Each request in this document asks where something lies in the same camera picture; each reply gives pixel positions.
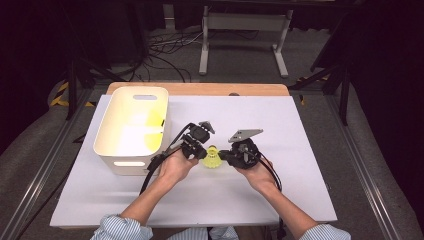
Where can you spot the dark round table grommet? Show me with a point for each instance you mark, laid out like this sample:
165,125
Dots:
234,94

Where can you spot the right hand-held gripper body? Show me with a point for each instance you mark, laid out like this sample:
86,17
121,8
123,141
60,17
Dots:
245,155

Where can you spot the yellow black hazard tape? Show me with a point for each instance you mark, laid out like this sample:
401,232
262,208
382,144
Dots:
57,99

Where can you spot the black tripod stand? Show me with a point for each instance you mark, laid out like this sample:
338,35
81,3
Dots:
344,100
71,93

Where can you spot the person's right hand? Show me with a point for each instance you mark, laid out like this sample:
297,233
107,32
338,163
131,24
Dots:
261,176

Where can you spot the aluminium floor rail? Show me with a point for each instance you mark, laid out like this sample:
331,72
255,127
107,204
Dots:
40,176
366,173

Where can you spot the wooden table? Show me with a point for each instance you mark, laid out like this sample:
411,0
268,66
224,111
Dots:
216,89

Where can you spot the grey metal stand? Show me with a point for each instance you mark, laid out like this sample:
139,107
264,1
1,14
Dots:
246,21

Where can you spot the person's left hand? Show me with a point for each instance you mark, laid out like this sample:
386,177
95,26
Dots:
175,168

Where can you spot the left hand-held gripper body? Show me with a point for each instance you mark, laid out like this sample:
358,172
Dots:
198,136

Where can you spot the white plastic bin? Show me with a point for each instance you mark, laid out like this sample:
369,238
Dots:
123,133

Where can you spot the dark curtain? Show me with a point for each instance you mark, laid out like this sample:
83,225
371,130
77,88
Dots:
390,83
30,50

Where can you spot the white table cover sheet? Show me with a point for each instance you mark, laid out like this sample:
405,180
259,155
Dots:
283,116

